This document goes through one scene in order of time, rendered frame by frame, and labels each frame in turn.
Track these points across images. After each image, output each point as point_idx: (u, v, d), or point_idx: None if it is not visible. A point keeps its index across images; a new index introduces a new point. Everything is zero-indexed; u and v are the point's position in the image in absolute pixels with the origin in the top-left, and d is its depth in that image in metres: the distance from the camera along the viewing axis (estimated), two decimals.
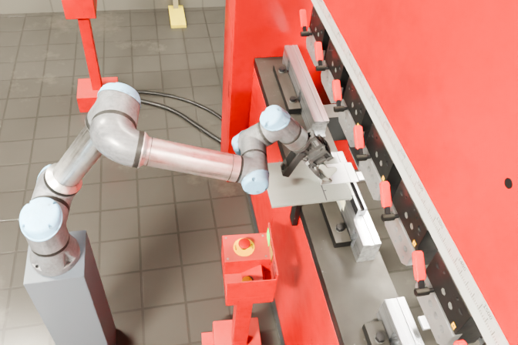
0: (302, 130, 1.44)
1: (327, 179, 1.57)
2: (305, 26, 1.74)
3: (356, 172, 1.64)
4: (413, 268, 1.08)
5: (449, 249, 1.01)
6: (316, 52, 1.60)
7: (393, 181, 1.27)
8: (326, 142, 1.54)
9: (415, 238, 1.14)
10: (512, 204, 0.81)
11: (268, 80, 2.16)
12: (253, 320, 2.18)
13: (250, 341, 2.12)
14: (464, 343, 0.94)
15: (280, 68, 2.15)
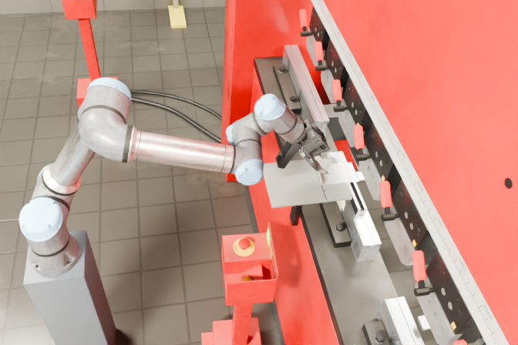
0: (298, 120, 1.41)
1: (324, 171, 1.54)
2: (305, 26, 1.74)
3: (356, 172, 1.64)
4: (413, 268, 1.08)
5: (449, 249, 1.01)
6: (316, 52, 1.60)
7: (393, 181, 1.27)
8: (322, 133, 1.51)
9: (415, 238, 1.14)
10: (512, 204, 0.81)
11: (268, 80, 2.16)
12: (253, 320, 2.18)
13: (250, 341, 2.12)
14: (464, 343, 0.94)
15: (280, 68, 2.15)
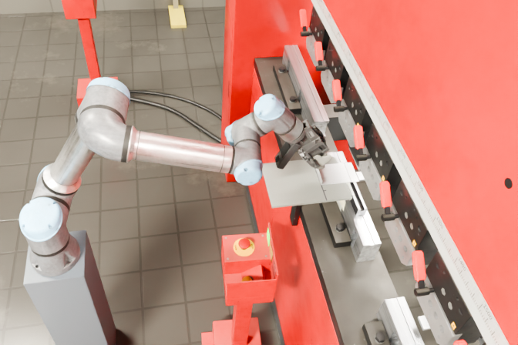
0: (297, 120, 1.41)
1: (322, 167, 1.56)
2: (305, 26, 1.74)
3: (356, 172, 1.64)
4: (413, 268, 1.08)
5: (449, 249, 1.01)
6: (316, 52, 1.60)
7: (393, 181, 1.27)
8: (321, 134, 1.51)
9: (415, 238, 1.14)
10: (512, 204, 0.81)
11: (268, 80, 2.16)
12: (253, 320, 2.18)
13: (250, 341, 2.12)
14: (464, 343, 0.94)
15: (280, 68, 2.15)
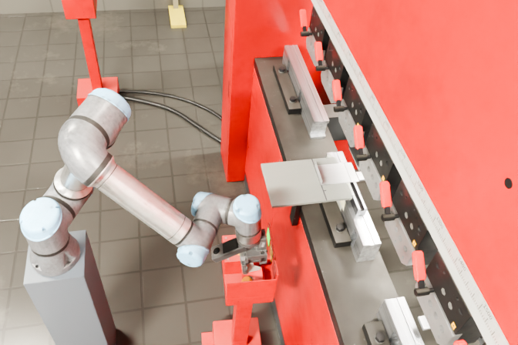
0: (260, 229, 1.41)
1: (247, 273, 1.56)
2: (305, 26, 1.74)
3: (356, 172, 1.64)
4: (413, 268, 1.08)
5: (449, 249, 1.01)
6: (316, 52, 1.60)
7: (393, 181, 1.27)
8: None
9: (415, 238, 1.14)
10: (512, 204, 0.81)
11: (268, 80, 2.16)
12: (253, 320, 2.18)
13: (250, 341, 2.12)
14: (464, 343, 0.94)
15: (280, 68, 2.15)
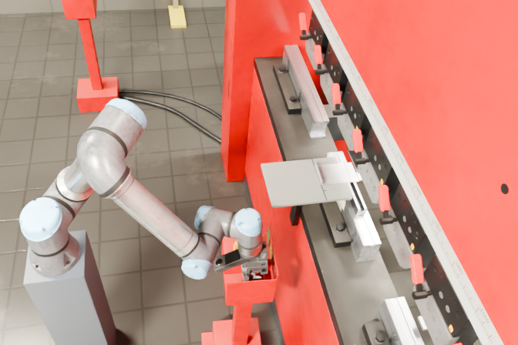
0: (262, 241, 1.46)
1: None
2: (304, 30, 1.75)
3: (356, 172, 1.64)
4: (411, 271, 1.09)
5: (446, 253, 1.02)
6: (315, 56, 1.61)
7: (391, 185, 1.28)
8: None
9: (413, 242, 1.15)
10: (509, 209, 0.82)
11: (268, 80, 2.16)
12: (253, 320, 2.18)
13: (250, 341, 2.12)
14: None
15: (280, 68, 2.15)
